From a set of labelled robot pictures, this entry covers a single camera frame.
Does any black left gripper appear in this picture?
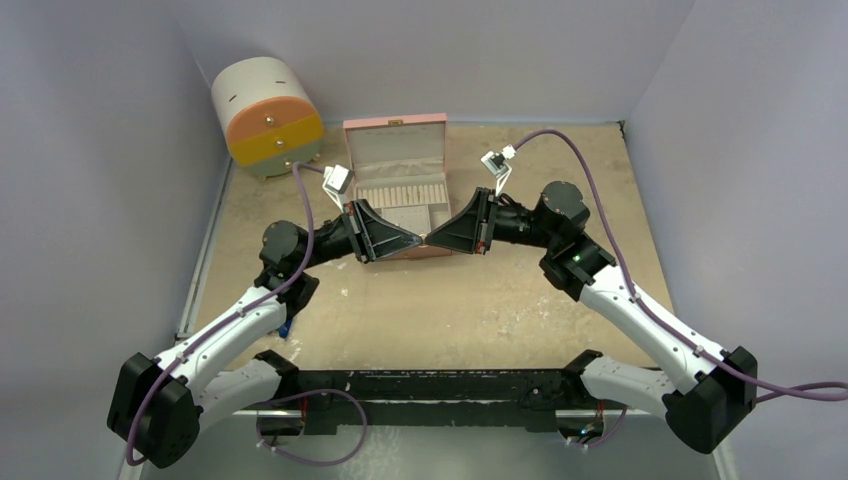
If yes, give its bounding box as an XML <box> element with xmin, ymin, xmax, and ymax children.
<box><xmin>296</xmin><ymin>198</ymin><xmax>421</xmax><ymax>272</ymax></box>

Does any pink jewelry box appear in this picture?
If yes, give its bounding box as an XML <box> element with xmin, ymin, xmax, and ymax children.
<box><xmin>343</xmin><ymin>113</ymin><xmax>453</xmax><ymax>237</ymax></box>

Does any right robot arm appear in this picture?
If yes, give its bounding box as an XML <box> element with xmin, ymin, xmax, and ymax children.
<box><xmin>425</xmin><ymin>181</ymin><xmax>758</xmax><ymax>454</ymax></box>

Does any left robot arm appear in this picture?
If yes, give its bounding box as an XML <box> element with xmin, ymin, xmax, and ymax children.
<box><xmin>107</xmin><ymin>200</ymin><xmax>423</xmax><ymax>468</ymax></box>

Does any blue stapler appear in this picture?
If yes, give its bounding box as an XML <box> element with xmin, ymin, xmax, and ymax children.
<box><xmin>277</xmin><ymin>319</ymin><xmax>293</xmax><ymax>339</ymax></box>

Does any round pastel drawer organizer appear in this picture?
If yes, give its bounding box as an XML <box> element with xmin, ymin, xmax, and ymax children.
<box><xmin>211</xmin><ymin>56</ymin><xmax>324</xmax><ymax>180</ymax></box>

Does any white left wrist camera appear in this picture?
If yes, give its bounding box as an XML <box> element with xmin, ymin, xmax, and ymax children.
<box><xmin>322</xmin><ymin>164</ymin><xmax>354</xmax><ymax>212</ymax></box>

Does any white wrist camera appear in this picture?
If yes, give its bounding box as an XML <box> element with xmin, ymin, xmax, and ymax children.
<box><xmin>322</xmin><ymin>164</ymin><xmax>354</xmax><ymax>212</ymax></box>
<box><xmin>480</xmin><ymin>145</ymin><xmax>516</xmax><ymax>196</ymax></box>

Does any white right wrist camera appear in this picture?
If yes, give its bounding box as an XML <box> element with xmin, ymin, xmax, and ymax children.
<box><xmin>480</xmin><ymin>145</ymin><xmax>516</xmax><ymax>196</ymax></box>

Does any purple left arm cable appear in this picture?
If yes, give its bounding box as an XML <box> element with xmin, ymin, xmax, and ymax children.
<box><xmin>123</xmin><ymin>161</ymin><xmax>329</xmax><ymax>468</ymax></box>

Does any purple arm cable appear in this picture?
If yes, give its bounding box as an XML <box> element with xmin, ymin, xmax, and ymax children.
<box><xmin>513</xmin><ymin>129</ymin><xmax>848</xmax><ymax>404</ymax></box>
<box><xmin>123</xmin><ymin>161</ymin><xmax>329</xmax><ymax>468</ymax></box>

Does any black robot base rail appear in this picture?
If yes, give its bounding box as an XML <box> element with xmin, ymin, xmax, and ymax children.
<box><xmin>256</xmin><ymin>350</ymin><xmax>614</xmax><ymax>442</ymax></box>

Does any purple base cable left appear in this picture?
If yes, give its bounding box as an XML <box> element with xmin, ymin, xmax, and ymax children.
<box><xmin>256</xmin><ymin>389</ymin><xmax>369</xmax><ymax>468</ymax></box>

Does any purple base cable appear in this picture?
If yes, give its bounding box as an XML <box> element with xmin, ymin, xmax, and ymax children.
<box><xmin>256</xmin><ymin>389</ymin><xmax>369</xmax><ymax>468</ymax></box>
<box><xmin>564</xmin><ymin>400</ymin><xmax>635</xmax><ymax>453</ymax></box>

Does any aluminium frame rail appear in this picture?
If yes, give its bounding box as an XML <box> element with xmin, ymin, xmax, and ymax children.
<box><xmin>188</xmin><ymin>368</ymin><xmax>723</xmax><ymax>419</ymax></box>

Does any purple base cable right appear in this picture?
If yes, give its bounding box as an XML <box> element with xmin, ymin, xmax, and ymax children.
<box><xmin>564</xmin><ymin>400</ymin><xmax>635</xmax><ymax>453</ymax></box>

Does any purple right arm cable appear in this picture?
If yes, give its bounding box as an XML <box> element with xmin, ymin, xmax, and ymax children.
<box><xmin>513</xmin><ymin>129</ymin><xmax>848</xmax><ymax>404</ymax></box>

